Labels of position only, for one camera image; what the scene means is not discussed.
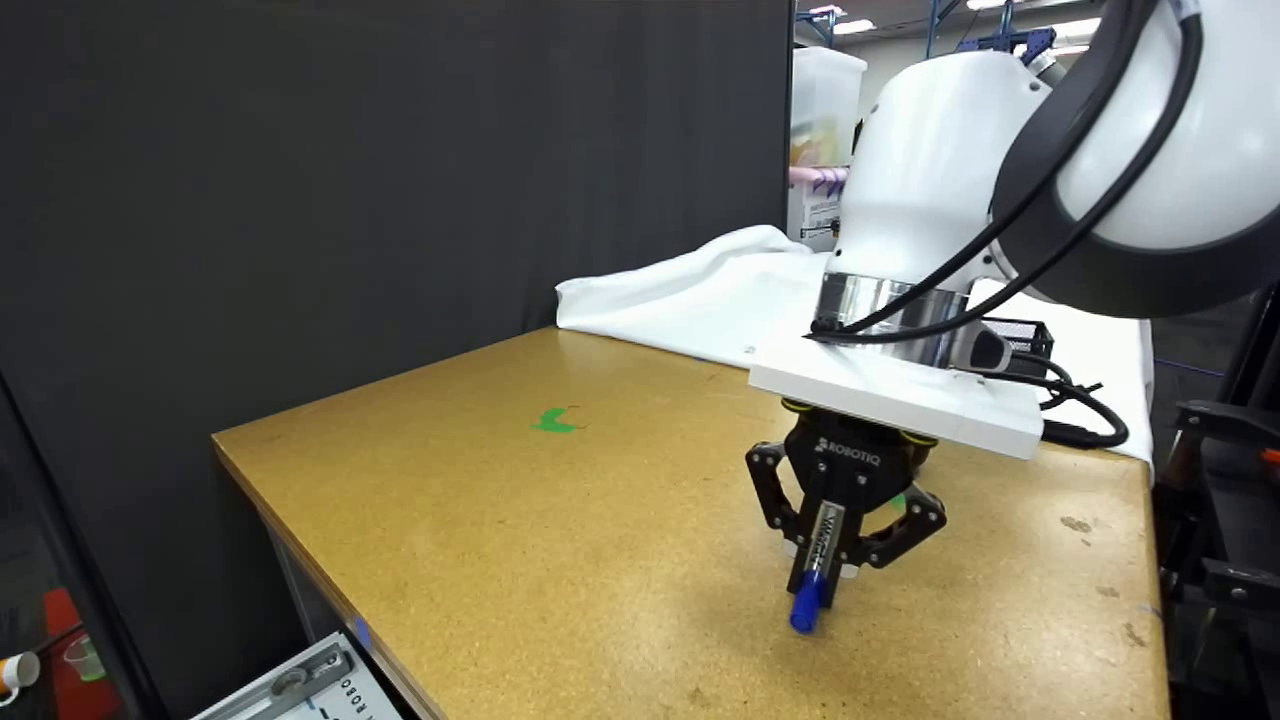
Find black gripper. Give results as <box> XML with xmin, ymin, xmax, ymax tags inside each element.
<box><xmin>741</xmin><ymin>402</ymin><xmax>952</xmax><ymax>606</ymax></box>

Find blue marker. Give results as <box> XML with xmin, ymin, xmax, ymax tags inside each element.
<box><xmin>789</xmin><ymin>501</ymin><xmax>850</xmax><ymax>637</ymax></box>

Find white mounting plate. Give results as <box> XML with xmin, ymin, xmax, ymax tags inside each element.
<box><xmin>743</xmin><ymin>331</ymin><xmax>1048</xmax><ymax>465</ymax></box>

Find white table cloth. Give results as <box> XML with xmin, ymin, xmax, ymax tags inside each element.
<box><xmin>553</xmin><ymin>220</ymin><xmax>1158</xmax><ymax>471</ymax></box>

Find white background container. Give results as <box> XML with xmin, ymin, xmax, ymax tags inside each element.
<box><xmin>793</xmin><ymin>43</ymin><xmax>874</xmax><ymax>173</ymax></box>

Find white grey plastic case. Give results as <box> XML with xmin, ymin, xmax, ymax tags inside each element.
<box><xmin>192</xmin><ymin>632</ymin><xmax>403</xmax><ymax>720</ymax></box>

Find black backdrop curtain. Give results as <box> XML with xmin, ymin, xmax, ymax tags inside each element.
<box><xmin>0</xmin><ymin>0</ymin><xmax>798</xmax><ymax>720</ymax></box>

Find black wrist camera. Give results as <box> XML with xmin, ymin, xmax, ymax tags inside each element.
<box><xmin>952</xmin><ymin>316</ymin><xmax>1061</xmax><ymax>392</ymax></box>

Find black camera cable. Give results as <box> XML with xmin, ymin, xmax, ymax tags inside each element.
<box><xmin>1037</xmin><ymin>357</ymin><xmax>1137</xmax><ymax>452</ymax></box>

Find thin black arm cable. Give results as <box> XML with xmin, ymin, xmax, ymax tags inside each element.
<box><xmin>809</xmin><ymin>0</ymin><xmax>1213</xmax><ymax>348</ymax></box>

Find black equipment frame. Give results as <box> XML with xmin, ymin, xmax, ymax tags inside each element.
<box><xmin>1153</xmin><ymin>285</ymin><xmax>1280</xmax><ymax>720</ymax></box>

